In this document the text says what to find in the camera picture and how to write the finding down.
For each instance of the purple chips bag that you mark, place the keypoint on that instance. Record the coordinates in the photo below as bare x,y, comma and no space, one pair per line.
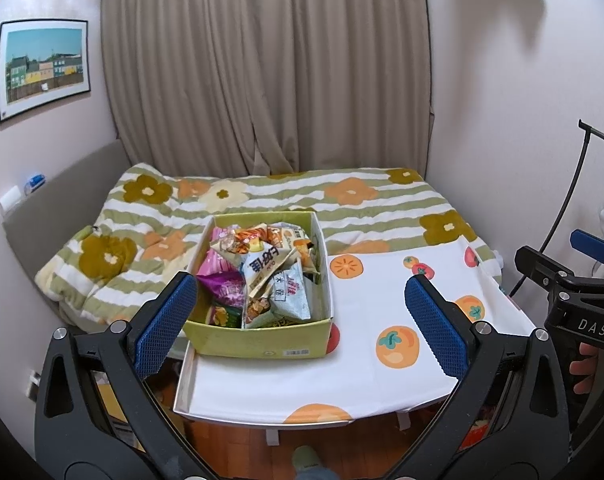
224,282

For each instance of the green snack bag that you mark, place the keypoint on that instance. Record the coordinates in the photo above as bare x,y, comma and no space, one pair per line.
224,316

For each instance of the blue white object on headboard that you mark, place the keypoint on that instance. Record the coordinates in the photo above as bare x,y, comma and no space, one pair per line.
34,183

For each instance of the beige curtain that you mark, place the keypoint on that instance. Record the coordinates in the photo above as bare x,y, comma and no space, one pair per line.
229,88

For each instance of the green cardboard box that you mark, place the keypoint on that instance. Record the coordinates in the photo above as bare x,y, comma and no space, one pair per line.
254,339

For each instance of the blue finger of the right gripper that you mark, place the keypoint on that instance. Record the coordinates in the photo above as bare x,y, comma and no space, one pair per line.
589,244

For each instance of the person's right hand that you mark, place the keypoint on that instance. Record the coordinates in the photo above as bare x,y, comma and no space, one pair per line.
585,368

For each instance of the silver grey snack bag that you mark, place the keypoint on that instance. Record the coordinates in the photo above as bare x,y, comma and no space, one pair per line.
288,299

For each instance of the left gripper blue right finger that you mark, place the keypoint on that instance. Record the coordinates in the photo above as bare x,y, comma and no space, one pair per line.
445,328

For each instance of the white yellow Tayto chips bag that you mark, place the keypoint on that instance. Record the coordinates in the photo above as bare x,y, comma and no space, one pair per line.
297,238

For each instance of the framed houses picture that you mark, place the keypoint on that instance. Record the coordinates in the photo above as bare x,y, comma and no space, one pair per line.
42,60

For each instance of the white wall switch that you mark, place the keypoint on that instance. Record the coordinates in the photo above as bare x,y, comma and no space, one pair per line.
12,198

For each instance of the grey headboard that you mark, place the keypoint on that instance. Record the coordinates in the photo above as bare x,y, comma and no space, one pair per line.
37,228

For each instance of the white orange cartoon snack bag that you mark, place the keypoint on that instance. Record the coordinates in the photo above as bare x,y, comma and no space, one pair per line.
259,265

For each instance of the pink marshmallow bag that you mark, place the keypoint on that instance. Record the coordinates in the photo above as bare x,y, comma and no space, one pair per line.
225,243

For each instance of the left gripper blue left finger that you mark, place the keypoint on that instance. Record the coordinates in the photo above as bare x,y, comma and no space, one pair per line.
158,322

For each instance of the green striped floral duvet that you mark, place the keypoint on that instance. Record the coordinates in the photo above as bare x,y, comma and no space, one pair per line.
150,224

